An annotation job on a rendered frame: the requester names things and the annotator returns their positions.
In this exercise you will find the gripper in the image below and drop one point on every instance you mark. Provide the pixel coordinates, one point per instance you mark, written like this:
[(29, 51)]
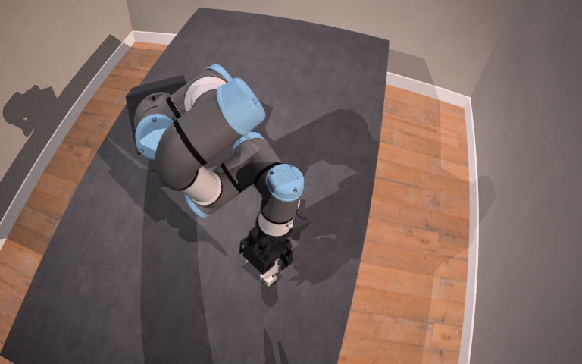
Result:
[(279, 252)]

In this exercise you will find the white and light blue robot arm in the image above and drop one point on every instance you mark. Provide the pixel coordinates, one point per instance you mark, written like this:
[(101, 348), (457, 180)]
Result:
[(217, 120)]

